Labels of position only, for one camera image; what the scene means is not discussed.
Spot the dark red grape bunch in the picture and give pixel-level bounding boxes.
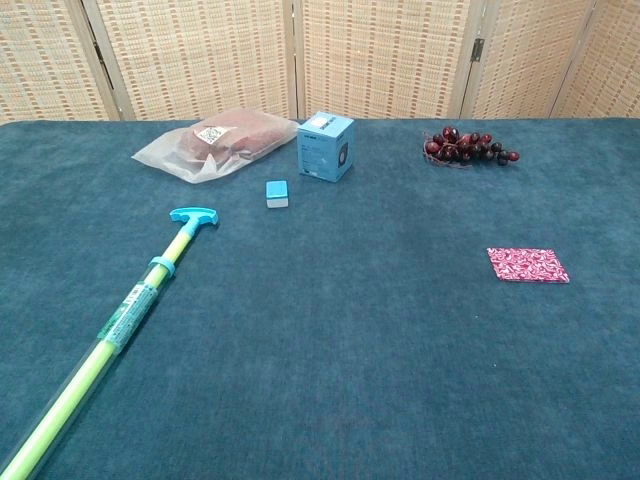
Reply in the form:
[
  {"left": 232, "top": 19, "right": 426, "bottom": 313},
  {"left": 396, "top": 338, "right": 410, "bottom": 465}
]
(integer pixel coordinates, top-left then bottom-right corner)
[{"left": 422, "top": 125, "right": 521, "bottom": 169}]

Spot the green blue water pump toy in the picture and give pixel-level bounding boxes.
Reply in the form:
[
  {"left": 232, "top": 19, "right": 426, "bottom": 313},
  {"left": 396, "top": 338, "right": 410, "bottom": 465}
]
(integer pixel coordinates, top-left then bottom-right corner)
[{"left": 0, "top": 207, "right": 220, "bottom": 480}]

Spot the woven bamboo folding screen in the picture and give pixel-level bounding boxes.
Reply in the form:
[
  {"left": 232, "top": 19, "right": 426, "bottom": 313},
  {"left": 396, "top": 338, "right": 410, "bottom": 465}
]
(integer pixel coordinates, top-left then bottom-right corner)
[{"left": 0, "top": 0, "right": 640, "bottom": 124}]

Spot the light blue cardboard box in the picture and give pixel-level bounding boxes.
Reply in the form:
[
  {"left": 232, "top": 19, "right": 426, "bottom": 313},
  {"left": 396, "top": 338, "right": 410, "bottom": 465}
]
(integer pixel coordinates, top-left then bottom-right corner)
[{"left": 296, "top": 110, "right": 355, "bottom": 183}]

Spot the plastic bag with red cloth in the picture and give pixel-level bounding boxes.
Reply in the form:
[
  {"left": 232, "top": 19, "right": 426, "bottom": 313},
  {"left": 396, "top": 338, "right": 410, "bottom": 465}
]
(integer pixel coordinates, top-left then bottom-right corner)
[{"left": 131, "top": 109, "right": 301, "bottom": 185}]

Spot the small blue white cube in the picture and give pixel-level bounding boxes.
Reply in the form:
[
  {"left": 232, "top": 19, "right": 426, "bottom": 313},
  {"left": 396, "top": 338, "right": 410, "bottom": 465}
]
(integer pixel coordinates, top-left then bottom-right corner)
[{"left": 265, "top": 180, "right": 294, "bottom": 210}]

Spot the pink patterned rectangular block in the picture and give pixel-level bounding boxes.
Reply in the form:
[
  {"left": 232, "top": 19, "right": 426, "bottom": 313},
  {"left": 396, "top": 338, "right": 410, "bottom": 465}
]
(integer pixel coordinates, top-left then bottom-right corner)
[{"left": 487, "top": 247, "right": 571, "bottom": 285}]

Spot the blue table cloth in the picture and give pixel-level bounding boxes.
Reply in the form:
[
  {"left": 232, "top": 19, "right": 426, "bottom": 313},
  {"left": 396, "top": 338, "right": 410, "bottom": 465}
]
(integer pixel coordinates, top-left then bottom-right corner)
[{"left": 0, "top": 117, "right": 640, "bottom": 480}]

